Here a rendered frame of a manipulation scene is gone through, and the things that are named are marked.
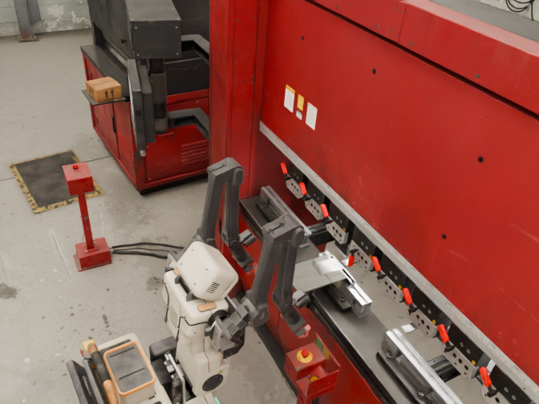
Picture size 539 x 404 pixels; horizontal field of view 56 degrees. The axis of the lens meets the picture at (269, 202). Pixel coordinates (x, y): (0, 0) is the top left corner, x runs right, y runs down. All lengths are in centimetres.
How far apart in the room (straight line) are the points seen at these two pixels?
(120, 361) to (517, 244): 157
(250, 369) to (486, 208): 206
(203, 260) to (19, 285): 228
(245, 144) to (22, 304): 194
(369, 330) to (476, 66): 134
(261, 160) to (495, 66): 177
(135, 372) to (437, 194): 137
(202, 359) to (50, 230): 251
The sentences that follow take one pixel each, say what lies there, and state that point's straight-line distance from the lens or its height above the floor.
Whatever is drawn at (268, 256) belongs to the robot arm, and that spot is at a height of 152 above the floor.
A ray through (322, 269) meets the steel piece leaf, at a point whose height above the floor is 100.
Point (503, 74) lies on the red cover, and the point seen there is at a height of 222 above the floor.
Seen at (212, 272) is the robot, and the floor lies 137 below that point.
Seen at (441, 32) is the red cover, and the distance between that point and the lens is 172.
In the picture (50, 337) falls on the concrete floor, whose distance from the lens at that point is 365.
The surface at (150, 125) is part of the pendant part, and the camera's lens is 288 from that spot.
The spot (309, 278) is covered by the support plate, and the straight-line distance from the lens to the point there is 246.
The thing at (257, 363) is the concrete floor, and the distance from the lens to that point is 336.
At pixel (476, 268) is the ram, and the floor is 161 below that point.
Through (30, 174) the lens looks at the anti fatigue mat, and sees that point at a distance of 520.
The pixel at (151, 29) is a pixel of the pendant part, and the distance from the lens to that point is 268.
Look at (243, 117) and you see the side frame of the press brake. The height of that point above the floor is 144.
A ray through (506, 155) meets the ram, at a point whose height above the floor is 201.
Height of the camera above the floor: 270
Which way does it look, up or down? 36 degrees down
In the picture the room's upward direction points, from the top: 5 degrees clockwise
